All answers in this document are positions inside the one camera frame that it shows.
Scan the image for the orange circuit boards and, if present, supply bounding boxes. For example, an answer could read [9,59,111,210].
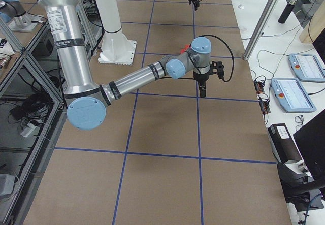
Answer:
[254,79,271,115]

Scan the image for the far blue teach pendant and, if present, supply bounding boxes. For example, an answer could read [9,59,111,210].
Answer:
[289,54,324,83]

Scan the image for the blue teach pendant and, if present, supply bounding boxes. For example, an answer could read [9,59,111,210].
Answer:
[271,78,316,113]
[289,54,324,83]

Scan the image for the eyeglasses on desk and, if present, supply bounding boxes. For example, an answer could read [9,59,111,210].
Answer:
[295,115,304,131]

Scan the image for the black monitor right desk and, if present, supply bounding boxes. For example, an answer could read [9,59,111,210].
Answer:
[277,111,324,211]

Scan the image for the aluminium frame rack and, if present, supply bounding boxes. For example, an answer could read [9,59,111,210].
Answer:
[1,12,66,224]

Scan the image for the brown black cardboard box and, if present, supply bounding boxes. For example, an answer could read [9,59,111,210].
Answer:
[268,123,302,164]

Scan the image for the black cable bundle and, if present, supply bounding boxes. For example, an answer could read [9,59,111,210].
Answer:
[7,92,55,134]

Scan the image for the aluminium frame post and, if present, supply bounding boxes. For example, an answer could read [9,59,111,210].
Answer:
[243,0,278,61]

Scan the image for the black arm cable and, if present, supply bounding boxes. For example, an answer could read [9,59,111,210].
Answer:
[195,34,235,82]

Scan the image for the near blue teach pendant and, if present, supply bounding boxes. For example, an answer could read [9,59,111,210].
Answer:
[271,78,316,113]

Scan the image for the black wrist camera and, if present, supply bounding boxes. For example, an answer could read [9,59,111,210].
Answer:
[211,61,224,80]

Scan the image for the red block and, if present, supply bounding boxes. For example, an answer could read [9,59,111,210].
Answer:
[180,44,190,54]

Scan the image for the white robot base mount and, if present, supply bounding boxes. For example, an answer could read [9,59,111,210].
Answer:
[96,0,137,65]

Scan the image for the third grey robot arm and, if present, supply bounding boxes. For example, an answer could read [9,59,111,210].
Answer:
[1,0,45,32]

